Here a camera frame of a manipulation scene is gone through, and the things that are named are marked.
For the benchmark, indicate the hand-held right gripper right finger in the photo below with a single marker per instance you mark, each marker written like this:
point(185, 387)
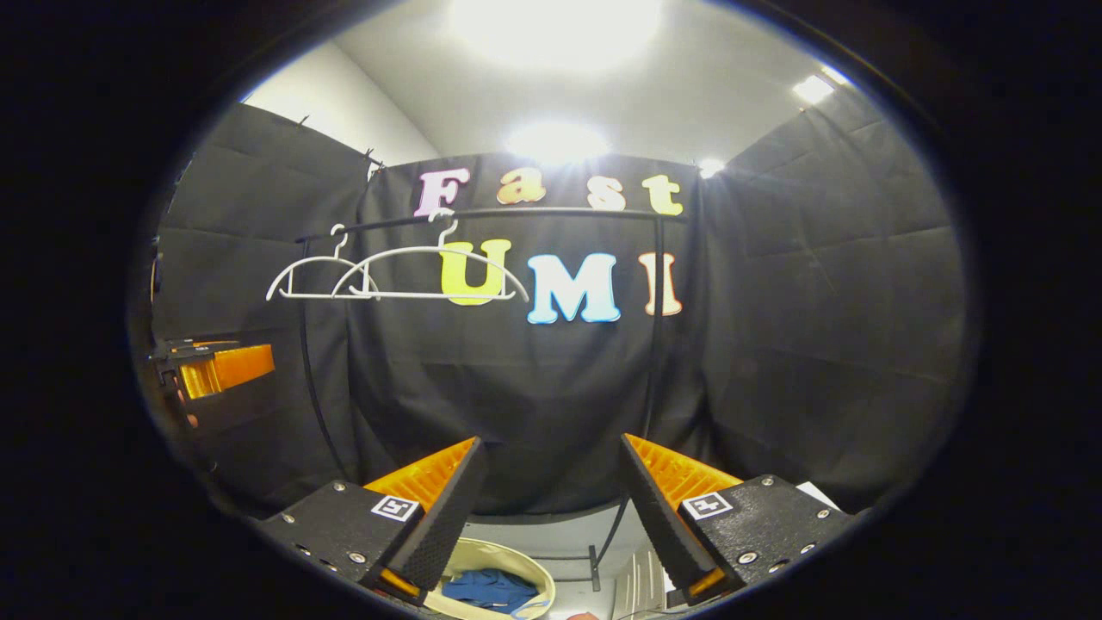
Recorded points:
point(663, 525)

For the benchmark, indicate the small rectangular ceiling light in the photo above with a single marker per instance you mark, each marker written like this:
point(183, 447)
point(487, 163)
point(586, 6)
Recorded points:
point(814, 89)

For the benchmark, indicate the white sheet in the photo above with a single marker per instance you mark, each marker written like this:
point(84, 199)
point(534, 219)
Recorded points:
point(818, 495)

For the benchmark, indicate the grey ribbed panel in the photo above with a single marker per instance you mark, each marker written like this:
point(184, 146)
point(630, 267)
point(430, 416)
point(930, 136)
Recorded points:
point(639, 590)

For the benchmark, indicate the black metal clothes rack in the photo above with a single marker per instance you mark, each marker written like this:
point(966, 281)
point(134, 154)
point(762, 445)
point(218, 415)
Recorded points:
point(659, 344)

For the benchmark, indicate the cream round laundry hamper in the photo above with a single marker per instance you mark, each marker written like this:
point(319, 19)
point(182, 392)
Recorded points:
point(525, 564)

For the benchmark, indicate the white clothes hanger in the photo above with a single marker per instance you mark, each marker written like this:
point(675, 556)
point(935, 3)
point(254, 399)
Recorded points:
point(301, 265)
point(430, 251)

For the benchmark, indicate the long strip ceiling light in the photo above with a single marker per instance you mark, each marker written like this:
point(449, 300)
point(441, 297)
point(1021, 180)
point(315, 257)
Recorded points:
point(555, 142)

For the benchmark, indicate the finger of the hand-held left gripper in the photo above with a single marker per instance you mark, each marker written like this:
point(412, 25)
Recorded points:
point(228, 368)
point(194, 346)

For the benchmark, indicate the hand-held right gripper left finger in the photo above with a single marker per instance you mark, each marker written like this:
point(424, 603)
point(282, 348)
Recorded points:
point(448, 517)

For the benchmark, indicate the large square ceiling light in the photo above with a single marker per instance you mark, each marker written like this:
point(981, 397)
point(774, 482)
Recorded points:
point(555, 30)

